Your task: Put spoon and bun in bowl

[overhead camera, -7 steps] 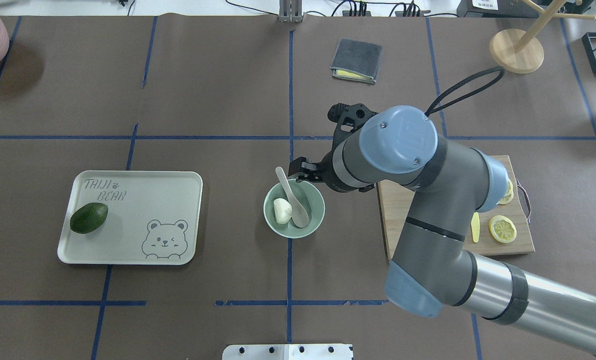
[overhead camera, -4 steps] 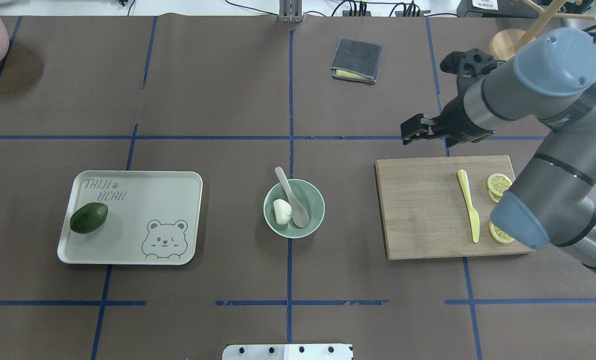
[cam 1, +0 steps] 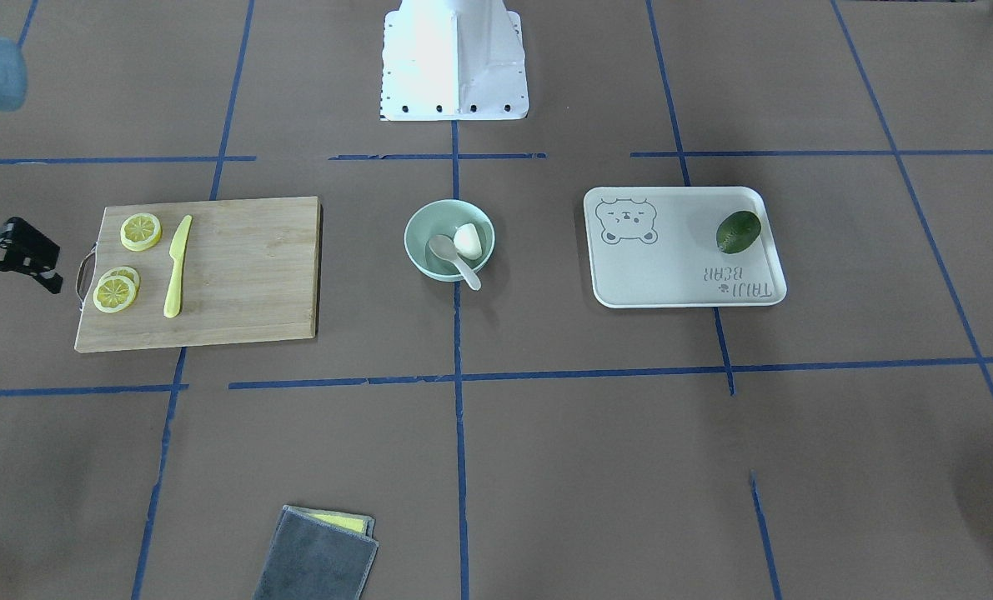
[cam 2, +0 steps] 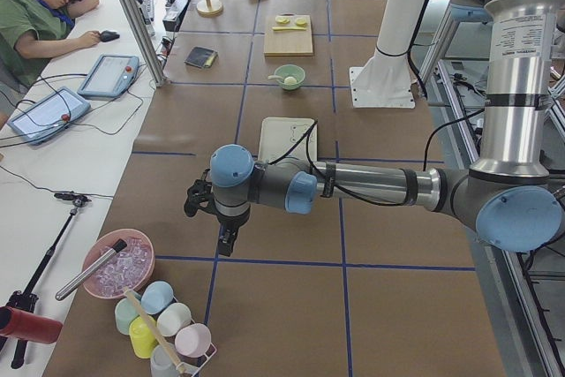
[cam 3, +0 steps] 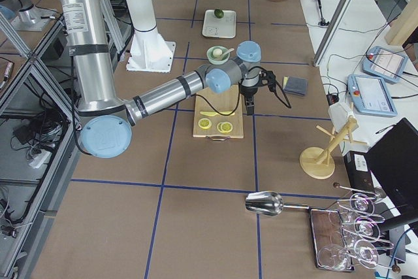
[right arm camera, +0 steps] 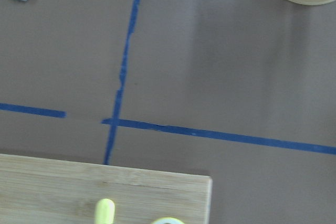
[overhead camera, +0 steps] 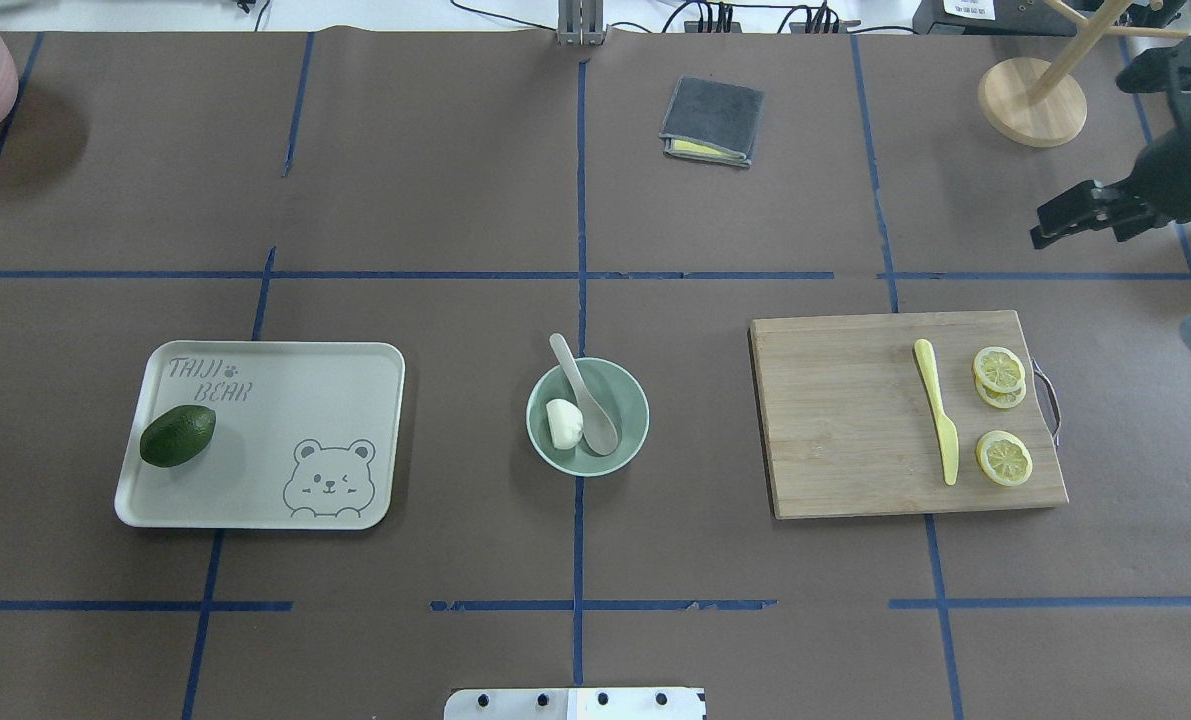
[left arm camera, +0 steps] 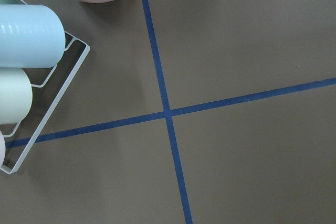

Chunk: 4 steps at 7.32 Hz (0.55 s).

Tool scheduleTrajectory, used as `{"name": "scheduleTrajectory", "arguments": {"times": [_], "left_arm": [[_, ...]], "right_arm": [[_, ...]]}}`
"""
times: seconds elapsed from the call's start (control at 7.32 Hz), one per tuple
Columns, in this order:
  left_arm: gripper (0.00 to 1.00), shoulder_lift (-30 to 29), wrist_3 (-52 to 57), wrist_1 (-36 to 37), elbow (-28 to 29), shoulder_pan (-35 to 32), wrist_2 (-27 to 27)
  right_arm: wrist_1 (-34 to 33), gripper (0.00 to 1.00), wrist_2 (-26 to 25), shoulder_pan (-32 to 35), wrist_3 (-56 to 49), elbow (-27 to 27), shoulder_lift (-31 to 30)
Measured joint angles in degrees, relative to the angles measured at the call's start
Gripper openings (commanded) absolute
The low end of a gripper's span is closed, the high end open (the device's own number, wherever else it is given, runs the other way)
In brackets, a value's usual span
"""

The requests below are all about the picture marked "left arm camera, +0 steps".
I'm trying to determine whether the blue cup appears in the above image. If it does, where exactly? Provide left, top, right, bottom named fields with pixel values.
left=1, top=4, right=66, bottom=68

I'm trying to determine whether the white cup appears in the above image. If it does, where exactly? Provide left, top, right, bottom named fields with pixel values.
left=1, top=68, right=33, bottom=125

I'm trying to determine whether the white wire cup rack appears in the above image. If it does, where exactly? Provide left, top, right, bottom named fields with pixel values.
left=0, top=30, right=91, bottom=175

